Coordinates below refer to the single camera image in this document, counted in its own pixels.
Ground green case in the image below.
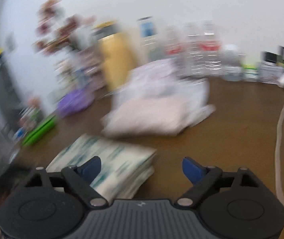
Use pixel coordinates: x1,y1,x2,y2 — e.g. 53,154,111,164
22,116,56,146

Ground purple tissue pack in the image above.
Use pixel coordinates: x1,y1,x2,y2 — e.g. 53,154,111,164
57,88,95,118

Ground dried pink flower bouquet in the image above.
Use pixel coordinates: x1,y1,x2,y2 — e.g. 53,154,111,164
33,0,96,56

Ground cream teal flower dress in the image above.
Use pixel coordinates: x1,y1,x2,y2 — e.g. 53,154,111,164
46,134,156,202

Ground white round tin box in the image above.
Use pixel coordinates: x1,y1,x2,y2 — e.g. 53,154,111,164
258,61,284,85

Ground black small box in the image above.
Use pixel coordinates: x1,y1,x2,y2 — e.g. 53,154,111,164
261,51,282,64

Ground plastic water bottle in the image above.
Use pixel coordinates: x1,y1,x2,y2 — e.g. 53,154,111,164
185,23,204,77
201,21,222,77
165,26,184,67

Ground right plastic water bottle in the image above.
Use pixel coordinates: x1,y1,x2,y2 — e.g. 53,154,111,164
201,21,222,77

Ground yellow thermos jug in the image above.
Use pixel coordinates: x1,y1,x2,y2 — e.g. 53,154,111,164
95,21,138,92

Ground pink fuzzy vase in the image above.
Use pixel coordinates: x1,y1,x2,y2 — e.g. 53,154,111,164
76,46,106,91

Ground blue label glass bottle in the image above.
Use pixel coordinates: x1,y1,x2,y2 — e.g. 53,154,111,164
138,16,157,62

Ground left plastic water bottle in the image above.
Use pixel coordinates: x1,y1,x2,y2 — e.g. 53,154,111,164
165,26,184,67

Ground pink striped folded garment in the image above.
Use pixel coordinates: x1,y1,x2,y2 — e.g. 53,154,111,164
101,95,190,138

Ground pink floral folded garment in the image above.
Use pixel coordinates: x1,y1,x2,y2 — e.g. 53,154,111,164
125,58,183,98

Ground middle plastic water bottle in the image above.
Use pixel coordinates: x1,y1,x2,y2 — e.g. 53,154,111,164
185,23,204,77

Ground green white small boxes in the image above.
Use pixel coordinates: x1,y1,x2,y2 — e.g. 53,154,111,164
242,64,259,82

